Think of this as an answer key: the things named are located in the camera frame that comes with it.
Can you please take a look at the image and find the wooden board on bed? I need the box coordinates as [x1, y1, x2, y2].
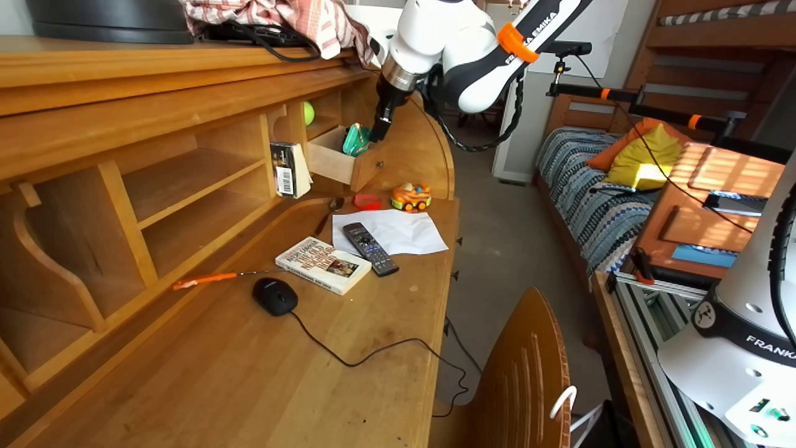
[629, 142, 788, 285]

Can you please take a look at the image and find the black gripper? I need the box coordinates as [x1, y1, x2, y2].
[372, 79, 409, 142]

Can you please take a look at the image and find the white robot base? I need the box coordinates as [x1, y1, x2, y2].
[658, 160, 796, 448]

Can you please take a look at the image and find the red white checkered cloth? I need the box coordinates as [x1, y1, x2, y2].
[179, 0, 379, 67]

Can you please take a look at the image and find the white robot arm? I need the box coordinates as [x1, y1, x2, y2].
[372, 0, 593, 142]

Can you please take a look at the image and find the green tennis ball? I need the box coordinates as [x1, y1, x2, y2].
[302, 103, 317, 128]

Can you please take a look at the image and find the black white card box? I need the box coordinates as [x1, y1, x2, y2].
[272, 142, 313, 200]

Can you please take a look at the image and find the camera on tripod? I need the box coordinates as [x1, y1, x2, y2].
[542, 39, 593, 83]

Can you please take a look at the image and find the white paper sheet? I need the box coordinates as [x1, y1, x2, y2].
[332, 209, 447, 257]

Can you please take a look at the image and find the striped bed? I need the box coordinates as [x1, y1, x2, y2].
[536, 128, 659, 275]

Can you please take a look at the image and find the orange pen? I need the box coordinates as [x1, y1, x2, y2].
[171, 272, 258, 291]

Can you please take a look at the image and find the wooden roll-top desk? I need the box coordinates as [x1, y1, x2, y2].
[0, 38, 459, 448]

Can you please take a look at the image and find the black computer mouse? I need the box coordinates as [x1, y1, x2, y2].
[251, 277, 298, 317]

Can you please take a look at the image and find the grey round device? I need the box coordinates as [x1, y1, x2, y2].
[26, 0, 192, 44]

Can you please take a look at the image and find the black remote control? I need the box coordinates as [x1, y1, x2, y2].
[344, 222, 398, 277]

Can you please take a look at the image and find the small paperback book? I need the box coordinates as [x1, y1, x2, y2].
[276, 236, 372, 297]

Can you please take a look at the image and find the green yellow crayon box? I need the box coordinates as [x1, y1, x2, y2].
[340, 123, 372, 158]

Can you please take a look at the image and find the open top right drawer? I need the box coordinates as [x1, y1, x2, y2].
[307, 128, 382, 189]

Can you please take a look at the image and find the orange toy car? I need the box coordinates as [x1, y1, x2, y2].
[390, 181, 434, 211]

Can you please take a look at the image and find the black mouse cable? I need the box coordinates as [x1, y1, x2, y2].
[289, 310, 482, 422]

